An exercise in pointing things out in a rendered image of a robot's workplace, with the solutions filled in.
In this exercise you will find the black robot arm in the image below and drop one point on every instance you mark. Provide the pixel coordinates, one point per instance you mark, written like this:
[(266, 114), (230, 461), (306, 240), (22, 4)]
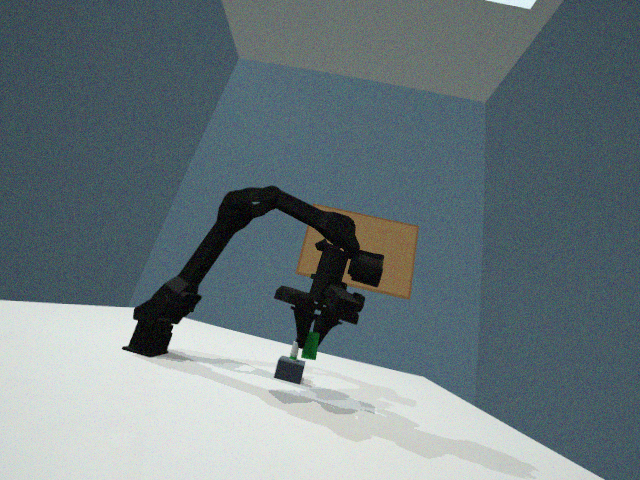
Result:
[(178, 297)]

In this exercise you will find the green marker cap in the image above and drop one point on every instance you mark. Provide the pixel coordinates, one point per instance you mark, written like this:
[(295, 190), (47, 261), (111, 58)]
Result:
[(309, 350)]

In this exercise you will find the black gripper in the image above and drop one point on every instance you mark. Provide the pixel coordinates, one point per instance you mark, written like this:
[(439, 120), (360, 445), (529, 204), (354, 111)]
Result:
[(305, 307)]

